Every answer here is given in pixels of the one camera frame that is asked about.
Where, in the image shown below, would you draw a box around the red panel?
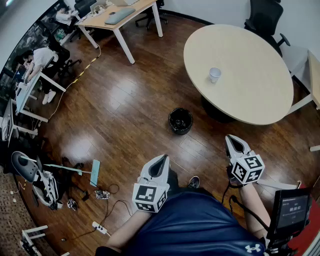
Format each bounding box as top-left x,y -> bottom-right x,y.
298,184 -> 320,252

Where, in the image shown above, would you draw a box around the teal flat mop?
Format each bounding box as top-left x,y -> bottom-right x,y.
42,159 -> 101,188

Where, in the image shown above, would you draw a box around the spare gripper on floor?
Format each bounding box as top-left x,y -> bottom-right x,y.
94,189 -> 111,201
66,198 -> 79,211

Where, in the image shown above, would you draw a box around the person's right grey shoe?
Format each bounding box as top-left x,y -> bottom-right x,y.
187,175 -> 201,189

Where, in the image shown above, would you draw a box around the grey laptop sleeve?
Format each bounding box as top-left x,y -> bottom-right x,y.
104,7 -> 137,26

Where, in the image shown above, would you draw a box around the white table leg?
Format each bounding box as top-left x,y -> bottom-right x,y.
256,181 -> 299,191

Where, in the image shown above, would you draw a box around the yellow black cable cover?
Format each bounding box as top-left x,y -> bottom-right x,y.
65,42 -> 102,88

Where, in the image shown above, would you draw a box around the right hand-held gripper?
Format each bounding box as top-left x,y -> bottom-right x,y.
224,134 -> 266,188

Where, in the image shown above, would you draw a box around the person's right forearm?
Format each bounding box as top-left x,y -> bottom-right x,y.
237,183 -> 273,232

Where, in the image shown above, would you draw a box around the black office chair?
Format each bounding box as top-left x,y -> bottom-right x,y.
134,0 -> 169,31
244,0 -> 291,58

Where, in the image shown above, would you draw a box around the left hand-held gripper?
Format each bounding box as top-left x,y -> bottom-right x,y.
131,154 -> 171,214

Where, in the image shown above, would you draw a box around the grey clog shoe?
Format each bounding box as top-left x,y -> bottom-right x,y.
10,150 -> 41,184

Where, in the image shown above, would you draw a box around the beige desk with white legs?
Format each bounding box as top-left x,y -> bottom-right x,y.
286,49 -> 320,115

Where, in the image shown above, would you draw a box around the round beige table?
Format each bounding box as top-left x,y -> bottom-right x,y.
183,23 -> 295,126

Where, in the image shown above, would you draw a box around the person's black trousers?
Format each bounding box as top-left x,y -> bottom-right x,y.
166,163 -> 180,197

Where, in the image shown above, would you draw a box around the person's left forearm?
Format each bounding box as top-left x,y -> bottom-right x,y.
106,209 -> 152,252

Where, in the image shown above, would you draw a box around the chest-mounted black screen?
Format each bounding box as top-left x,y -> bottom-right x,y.
266,187 -> 313,241

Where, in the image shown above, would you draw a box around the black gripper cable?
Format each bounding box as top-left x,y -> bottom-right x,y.
221,166 -> 270,230

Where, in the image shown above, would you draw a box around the wooden desk with white legs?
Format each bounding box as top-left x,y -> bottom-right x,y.
74,0 -> 164,65

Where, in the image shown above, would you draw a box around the white paper cup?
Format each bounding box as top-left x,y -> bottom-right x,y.
208,66 -> 222,84

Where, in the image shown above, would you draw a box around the white power strip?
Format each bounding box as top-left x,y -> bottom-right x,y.
91,220 -> 111,237

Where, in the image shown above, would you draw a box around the black trash bin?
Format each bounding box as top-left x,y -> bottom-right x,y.
168,107 -> 194,136

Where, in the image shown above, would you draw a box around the person's navy shirt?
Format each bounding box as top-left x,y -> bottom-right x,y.
95,191 -> 268,256

